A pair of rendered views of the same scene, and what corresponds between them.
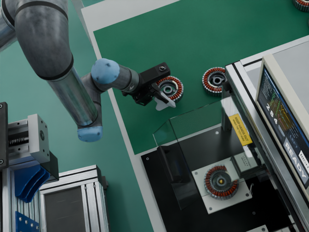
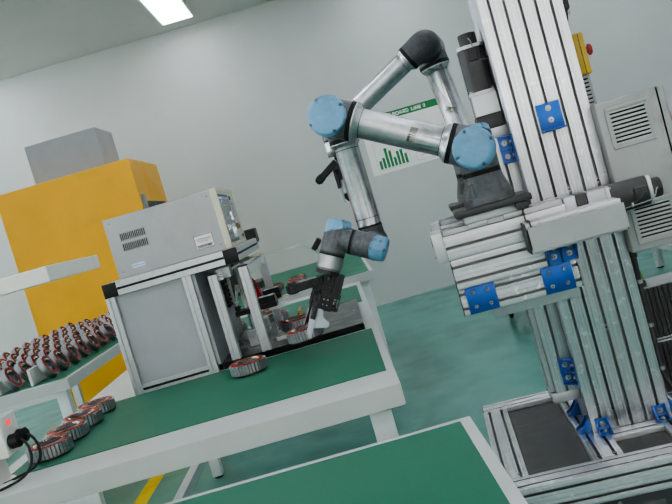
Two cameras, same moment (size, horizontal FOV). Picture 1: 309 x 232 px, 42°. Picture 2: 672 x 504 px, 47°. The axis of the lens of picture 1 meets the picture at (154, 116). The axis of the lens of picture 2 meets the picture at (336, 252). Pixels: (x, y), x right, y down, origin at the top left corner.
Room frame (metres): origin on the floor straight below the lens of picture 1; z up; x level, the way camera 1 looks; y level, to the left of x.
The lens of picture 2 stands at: (2.98, 0.24, 1.16)
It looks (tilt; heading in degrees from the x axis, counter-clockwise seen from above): 4 degrees down; 184
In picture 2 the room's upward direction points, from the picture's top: 16 degrees counter-clockwise
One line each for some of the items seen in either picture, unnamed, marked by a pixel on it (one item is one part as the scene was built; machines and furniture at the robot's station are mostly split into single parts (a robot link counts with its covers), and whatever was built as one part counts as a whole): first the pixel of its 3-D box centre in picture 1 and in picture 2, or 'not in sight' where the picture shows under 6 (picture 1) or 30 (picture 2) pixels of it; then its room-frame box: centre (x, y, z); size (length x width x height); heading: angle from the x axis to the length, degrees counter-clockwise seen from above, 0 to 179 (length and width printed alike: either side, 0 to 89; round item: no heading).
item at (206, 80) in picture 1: (217, 81); (248, 366); (0.76, -0.26, 0.77); 0.11 x 0.11 x 0.04
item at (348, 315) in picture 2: (240, 218); (297, 329); (0.26, -0.17, 0.76); 0.64 x 0.47 x 0.02; 4
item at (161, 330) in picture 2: not in sight; (163, 335); (0.61, -0.53, 0.91); 0.28 x 0.03 x 0.32; 94
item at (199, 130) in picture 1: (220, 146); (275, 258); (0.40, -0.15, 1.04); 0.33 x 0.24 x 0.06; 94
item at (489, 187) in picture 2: not in sight; (485, 185); (0.66, 0.56, 1.09); 0.15 x 0.15 x 0.10
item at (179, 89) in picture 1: (168, 90); (305, 332); (0.75, -0.07, 0.82); 0.11 x 0.11 x 0.04
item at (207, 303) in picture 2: not in sight; (221, 305); (0.27, -0.41, 0.92); 0.66 x 0.01 x 0.30; 4
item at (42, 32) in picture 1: (68, 87); (355, 177); (0.61, 0.19, 1.22); 0.12 x 0.11 x 0.49; 82
